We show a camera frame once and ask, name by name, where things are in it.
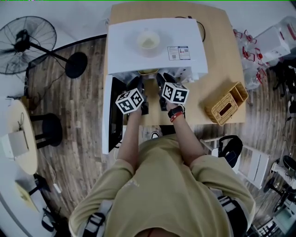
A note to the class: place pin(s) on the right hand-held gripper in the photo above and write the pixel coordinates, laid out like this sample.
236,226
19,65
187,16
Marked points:
175,93

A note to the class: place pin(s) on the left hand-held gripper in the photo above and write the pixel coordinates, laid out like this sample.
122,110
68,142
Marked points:
129,101

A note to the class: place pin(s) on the yellowish food container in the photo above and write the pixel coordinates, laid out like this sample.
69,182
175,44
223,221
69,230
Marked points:
149,71

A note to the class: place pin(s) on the white microwave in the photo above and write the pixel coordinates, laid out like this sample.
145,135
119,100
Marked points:
152,46

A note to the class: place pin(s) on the person's left forearm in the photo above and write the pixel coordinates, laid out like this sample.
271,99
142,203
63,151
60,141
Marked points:
129,139

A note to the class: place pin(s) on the person's right forearm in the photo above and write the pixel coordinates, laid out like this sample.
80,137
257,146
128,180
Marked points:
185,141

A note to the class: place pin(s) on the black wrist watch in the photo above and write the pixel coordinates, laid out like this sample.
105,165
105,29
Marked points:
175,111

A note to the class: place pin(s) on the translucent plastic measuring cup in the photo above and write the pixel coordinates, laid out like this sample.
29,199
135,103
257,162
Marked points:
148,42

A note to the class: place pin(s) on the red wrist band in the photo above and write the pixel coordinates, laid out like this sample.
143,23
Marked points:
176,116

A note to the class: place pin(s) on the person's white shoe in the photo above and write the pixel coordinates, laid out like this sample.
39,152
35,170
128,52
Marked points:
155,135

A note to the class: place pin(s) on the woven wicker tissue box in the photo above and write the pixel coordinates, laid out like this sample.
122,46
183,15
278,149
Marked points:
225,104

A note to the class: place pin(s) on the pile of clear red-clip containers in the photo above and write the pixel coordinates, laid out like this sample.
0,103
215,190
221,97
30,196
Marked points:
250,58

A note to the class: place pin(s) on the black bag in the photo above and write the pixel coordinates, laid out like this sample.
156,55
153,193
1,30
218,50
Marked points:
230,150

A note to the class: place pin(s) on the black round stool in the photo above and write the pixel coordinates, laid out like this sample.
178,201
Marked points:
49,129

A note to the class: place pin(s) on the person's khaki t-shirt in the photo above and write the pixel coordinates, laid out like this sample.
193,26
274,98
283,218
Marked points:
162,189

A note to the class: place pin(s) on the large white box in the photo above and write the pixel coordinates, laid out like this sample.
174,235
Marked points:
274,39

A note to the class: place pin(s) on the black standing fan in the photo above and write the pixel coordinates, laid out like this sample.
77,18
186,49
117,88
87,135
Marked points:
25,41

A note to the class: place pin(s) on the round beige table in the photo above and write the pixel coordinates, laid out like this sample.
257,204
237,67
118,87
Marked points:
22,111

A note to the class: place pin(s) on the black office chair base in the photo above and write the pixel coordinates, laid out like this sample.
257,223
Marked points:
285,76

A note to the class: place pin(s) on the white folding chair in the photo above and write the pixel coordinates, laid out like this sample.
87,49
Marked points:
254,164

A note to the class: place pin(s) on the white power adapter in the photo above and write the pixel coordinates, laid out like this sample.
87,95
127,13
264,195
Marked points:
57,188

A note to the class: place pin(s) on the white cardboard box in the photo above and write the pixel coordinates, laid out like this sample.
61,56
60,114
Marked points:
15,143

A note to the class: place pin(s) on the black wheeled stand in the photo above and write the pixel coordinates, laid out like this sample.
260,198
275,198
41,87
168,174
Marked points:
281,182

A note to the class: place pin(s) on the yellow paper sheet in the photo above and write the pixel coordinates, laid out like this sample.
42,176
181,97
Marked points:
25,195

